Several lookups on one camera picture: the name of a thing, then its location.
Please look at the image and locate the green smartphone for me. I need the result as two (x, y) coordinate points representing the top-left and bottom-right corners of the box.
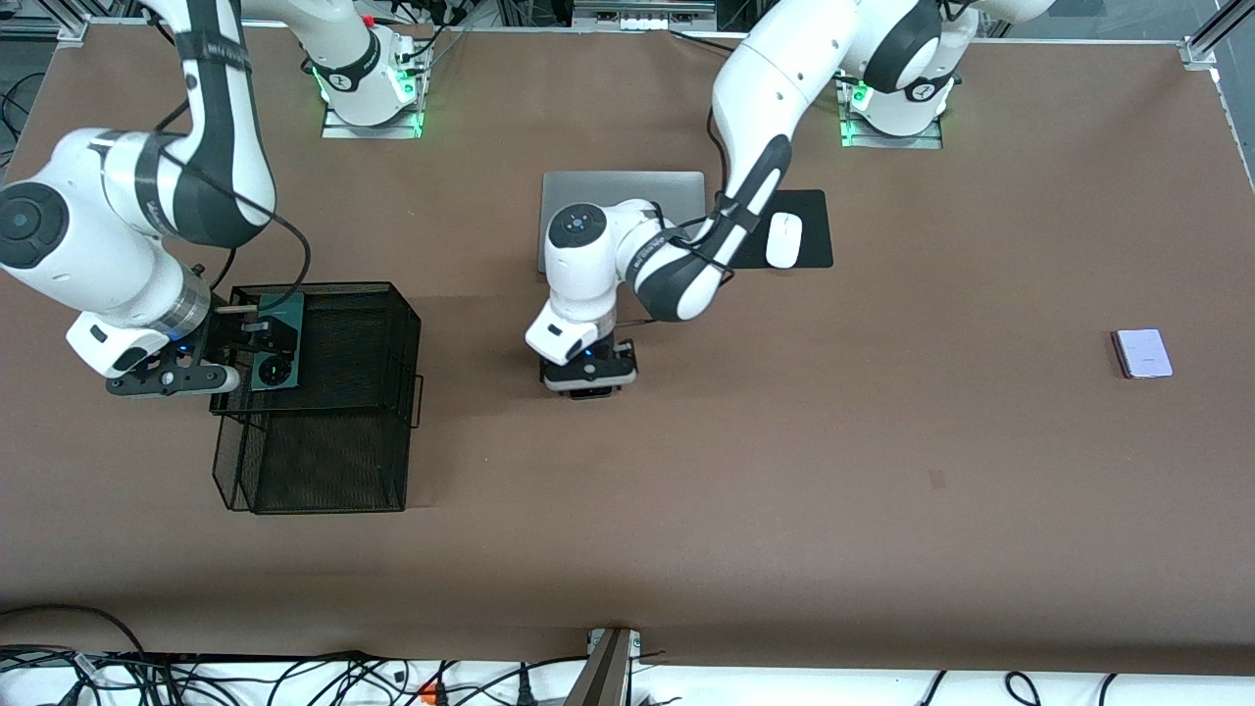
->
(250, 292), (305, 391)

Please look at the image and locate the lilac flip phone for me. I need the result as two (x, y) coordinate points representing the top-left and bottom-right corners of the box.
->
(1111, 328), (1175, 380)

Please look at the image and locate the silver laptop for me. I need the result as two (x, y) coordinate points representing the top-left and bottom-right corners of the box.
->
(536, 171), (709, 277)

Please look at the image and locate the white computer mouse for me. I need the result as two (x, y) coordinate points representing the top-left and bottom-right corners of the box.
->
(765, 211), (804, 270)

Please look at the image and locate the black mouse pad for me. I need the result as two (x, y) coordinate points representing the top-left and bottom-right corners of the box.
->
(730, 188), (835, 271)

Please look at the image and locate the white power strip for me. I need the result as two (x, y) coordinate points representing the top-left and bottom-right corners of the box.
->
(572, 0), (719, 30)

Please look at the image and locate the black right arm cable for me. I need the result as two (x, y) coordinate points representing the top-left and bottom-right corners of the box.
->
(152, 93), (313, 315)

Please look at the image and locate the black wire mesh basket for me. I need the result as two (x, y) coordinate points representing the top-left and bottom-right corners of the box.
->
(209, 281), (425, 516)

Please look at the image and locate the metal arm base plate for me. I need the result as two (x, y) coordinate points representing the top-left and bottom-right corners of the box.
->
(841, 113), (944, 150)
(322, 98), (425, 140)

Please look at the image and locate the thick black cable loop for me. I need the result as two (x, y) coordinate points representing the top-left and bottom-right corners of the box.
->
(0, 605), (148, 658)

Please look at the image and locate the grey metal camera post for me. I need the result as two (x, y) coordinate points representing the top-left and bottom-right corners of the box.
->
(567, 628), (643, 706)

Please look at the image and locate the aluminium frame profile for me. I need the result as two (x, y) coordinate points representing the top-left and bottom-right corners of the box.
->
(1180, 0), (1255, 187)
(0, 15), (91, 42)

